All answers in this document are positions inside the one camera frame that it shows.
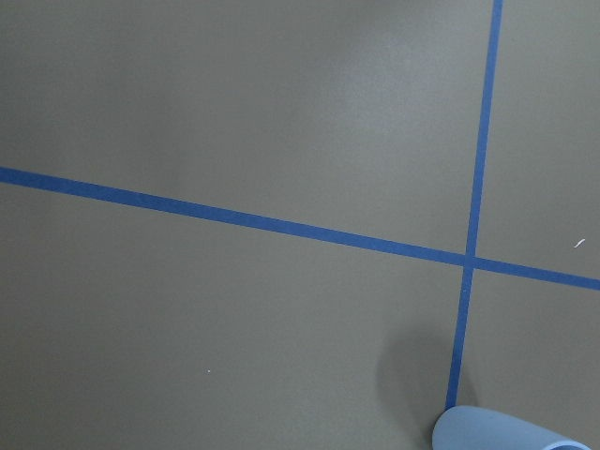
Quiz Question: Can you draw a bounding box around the light blue cup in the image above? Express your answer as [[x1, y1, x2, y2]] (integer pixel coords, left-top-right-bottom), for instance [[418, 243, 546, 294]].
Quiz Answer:
[[432, 406, 589, 450]]

